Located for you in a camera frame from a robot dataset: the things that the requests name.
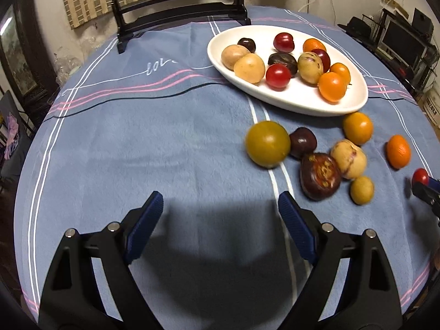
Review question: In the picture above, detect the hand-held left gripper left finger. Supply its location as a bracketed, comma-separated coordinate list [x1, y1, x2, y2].
[38, 191, 164, 330]

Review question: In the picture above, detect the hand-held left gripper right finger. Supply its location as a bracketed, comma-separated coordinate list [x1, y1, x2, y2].
[278, 191, 403, 330]

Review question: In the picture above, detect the small red round fruit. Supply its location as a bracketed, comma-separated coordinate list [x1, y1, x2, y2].
[411, 168, 430, 187]

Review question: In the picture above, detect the white oval plate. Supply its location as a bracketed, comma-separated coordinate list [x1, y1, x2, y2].
[207, 25, 369, 117]

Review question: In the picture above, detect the smooth orange round fruit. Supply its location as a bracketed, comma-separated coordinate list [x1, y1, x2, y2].
[343, 112, 374, 145]
[318, 72, 347, 103]
[329, 62, 351, 85]

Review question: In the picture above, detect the red cherry tomato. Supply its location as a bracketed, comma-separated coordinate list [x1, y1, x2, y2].
[265, 64, 292, 89]

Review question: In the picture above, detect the striped tan pepino fruit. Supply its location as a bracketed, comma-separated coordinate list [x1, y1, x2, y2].
[297, 51, 324, 85]

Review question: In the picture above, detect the smooth tan round fruit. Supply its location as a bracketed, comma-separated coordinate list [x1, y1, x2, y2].
[221, 45, 251, 70]
[234, 53, 266, 84]

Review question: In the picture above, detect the dark brown passion fruit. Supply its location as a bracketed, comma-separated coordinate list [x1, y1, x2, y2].
[267, 53, 298, 75]

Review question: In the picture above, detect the dark red round fruit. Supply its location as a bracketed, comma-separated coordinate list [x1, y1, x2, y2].
[311, 49, 331, 73]

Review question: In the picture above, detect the textured orange mandarin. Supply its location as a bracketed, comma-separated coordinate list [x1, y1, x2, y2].
[386, 135, 412, 170]
[302, 38, 327, 54]

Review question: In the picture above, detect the cut brown passion fruit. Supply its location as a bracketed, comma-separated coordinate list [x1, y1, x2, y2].
[300, 153, 342, 202]

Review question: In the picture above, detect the small tan round fruit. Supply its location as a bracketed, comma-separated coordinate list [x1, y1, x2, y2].
[350, 176, 375, 205]

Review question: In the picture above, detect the cardboard box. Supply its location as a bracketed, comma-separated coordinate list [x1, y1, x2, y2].
[417, 87, 440, 128]

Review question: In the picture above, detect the dark purple round fruit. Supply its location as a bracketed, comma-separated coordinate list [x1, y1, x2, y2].
[289, 127, 318, 160]

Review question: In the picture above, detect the blue striped tablecloth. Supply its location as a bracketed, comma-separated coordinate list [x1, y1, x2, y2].
[14, 5, 435, 330]

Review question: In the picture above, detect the olive green round fruit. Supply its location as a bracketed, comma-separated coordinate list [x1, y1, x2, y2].
[245, 121, 291, 168]

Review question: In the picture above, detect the pale yellow potato on table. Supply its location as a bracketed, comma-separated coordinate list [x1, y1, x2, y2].
[331, 139, 367, 180]

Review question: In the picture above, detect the black computer monitor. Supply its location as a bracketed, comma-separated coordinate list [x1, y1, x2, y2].
[381, 19, 428, 66]

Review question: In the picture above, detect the black speaker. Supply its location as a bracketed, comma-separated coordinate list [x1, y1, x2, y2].
[412, 8, 434, 37]

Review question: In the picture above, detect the purple cloth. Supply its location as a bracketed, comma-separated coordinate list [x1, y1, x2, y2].
[2, 113, 21, 159]

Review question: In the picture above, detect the clear plastic bag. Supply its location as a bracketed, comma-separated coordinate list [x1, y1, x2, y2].
[53, 53, 83, 86]

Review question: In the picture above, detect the dark plum on plate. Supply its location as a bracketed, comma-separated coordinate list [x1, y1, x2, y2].
[237, 37, 257, 54]

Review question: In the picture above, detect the dark framed painting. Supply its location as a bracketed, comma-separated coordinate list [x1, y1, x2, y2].
[0, 5, 52, 111]

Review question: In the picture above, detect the beige checked curtain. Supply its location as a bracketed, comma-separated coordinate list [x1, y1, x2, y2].
[58, 0, 294, 30]

